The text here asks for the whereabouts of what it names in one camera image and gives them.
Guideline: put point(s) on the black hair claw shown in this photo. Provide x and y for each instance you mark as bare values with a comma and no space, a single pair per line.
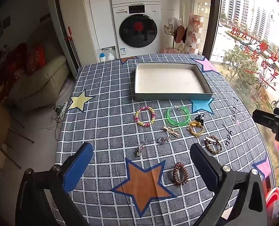
199,118

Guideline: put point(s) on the white tall cabinet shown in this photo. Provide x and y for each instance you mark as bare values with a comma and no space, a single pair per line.
99,14

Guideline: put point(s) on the blue capped detergent bottle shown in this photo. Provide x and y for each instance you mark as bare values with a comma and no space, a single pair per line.
102,57

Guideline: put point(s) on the red window decal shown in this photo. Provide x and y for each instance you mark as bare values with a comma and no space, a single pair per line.
257,56

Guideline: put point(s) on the white detergent bottle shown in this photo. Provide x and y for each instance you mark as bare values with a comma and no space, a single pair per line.
110,56

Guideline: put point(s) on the green plastic bangle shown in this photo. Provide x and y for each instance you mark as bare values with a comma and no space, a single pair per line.
170,122

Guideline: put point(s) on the white power strip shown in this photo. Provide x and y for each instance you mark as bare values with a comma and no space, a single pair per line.
61,107

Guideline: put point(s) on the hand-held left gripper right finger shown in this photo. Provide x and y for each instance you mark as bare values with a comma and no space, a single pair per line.
204,164

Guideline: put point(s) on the grey checked star tablecloth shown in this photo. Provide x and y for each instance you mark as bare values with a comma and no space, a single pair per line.
101,113

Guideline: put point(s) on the small silver charm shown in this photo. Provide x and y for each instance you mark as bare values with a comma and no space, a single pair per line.
139,150

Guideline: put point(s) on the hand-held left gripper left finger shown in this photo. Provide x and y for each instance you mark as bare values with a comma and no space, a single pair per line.
79,162

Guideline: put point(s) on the red cushion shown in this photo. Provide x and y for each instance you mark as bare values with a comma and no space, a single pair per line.
36,57

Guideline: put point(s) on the gold metal hair clip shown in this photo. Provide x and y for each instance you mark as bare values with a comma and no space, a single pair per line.
211,139

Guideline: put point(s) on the pink checkered bag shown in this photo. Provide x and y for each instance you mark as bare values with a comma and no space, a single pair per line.
196,35

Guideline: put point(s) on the beige rabbit hair clip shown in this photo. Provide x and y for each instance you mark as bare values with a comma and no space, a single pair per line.
171,131

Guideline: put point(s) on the cream sofa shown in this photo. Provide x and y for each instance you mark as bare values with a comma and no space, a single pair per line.
40,87

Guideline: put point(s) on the silver heart hair clip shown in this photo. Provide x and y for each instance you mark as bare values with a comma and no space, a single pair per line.
164,140

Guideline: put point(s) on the white front-load washing machine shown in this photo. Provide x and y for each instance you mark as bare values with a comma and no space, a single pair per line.
138,30

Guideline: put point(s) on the grey shallow tray box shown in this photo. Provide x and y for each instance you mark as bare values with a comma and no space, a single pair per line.
167,80

